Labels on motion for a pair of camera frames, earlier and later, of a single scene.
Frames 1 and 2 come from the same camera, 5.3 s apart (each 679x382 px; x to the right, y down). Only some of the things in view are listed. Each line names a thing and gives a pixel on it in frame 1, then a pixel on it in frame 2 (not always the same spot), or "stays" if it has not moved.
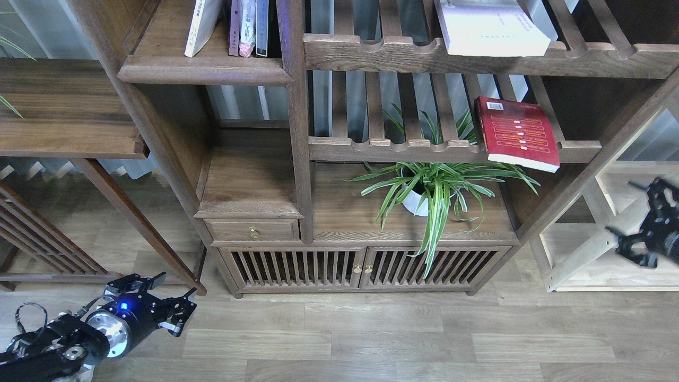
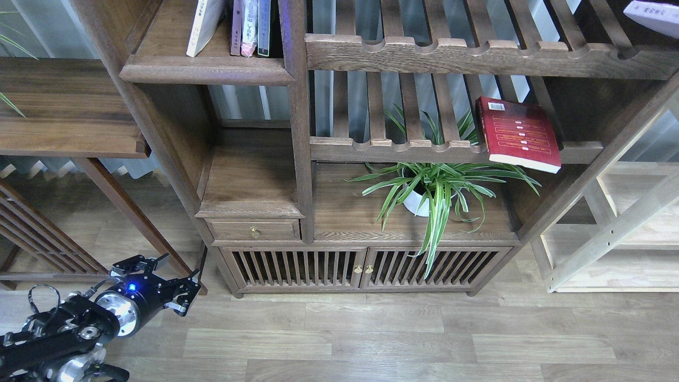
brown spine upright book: x=234 y=37 stays
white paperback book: x=522 y=28 → x=663 y=18
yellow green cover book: x=206 y=15 stays
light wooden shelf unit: x=574 y=253 stays
